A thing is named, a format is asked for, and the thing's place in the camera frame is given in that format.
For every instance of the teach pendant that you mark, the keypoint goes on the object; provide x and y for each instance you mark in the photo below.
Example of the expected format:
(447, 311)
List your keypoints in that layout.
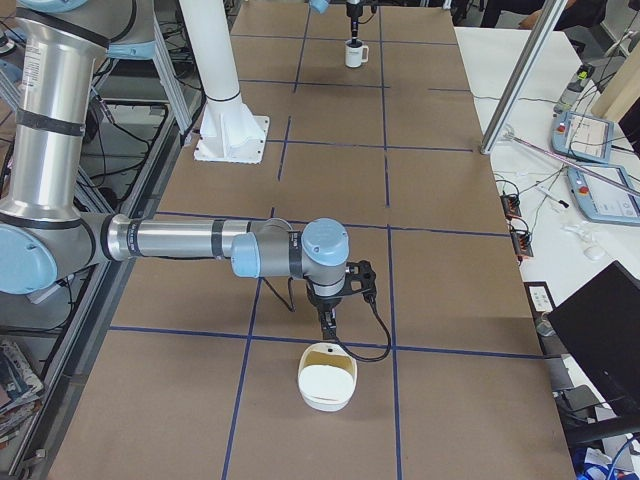
(603, 202)
(582, 137)

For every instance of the orange circuit board far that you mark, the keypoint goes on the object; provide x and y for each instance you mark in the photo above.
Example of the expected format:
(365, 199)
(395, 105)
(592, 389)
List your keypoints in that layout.
(511, 205)

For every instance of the stack of books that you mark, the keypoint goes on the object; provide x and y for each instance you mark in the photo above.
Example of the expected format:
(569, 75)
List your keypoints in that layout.
(21, 390)

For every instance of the near teach pendant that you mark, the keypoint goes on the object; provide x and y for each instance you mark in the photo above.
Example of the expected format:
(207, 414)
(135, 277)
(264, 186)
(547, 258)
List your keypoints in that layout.
(603, 202)

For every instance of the far teach pendant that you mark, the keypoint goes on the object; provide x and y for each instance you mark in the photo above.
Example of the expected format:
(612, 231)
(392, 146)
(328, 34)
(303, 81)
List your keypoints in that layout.
(582, 137)

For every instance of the metal grabber stick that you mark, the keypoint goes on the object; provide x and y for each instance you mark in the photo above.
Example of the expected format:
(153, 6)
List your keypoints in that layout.
(508, 135)

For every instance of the orange circuit board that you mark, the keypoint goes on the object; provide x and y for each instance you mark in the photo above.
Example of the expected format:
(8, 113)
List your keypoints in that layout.
(511, 205)
(522, 243)

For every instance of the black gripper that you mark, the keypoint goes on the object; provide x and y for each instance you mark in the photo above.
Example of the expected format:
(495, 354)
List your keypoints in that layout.
(354, 22)
(323, 303)

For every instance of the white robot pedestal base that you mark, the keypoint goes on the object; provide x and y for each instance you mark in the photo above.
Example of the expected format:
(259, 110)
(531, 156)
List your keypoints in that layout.
(229, 131)

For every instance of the aluminium frame post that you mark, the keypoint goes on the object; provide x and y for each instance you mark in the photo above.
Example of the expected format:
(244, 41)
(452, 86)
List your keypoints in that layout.
(541, 24)

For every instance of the white ribbed HOME mug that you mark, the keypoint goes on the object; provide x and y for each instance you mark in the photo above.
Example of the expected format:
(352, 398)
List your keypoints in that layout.
(356, 54)

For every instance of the orange circuit board near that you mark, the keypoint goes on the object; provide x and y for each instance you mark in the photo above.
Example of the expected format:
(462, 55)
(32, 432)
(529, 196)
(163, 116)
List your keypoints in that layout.
(522, 243)

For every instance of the white bowl container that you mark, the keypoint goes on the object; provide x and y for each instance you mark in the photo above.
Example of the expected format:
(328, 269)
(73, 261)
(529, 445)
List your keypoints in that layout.
(327, 377)

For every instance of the black monitor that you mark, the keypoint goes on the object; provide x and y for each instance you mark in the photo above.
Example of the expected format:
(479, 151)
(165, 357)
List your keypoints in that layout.
(599, 327)

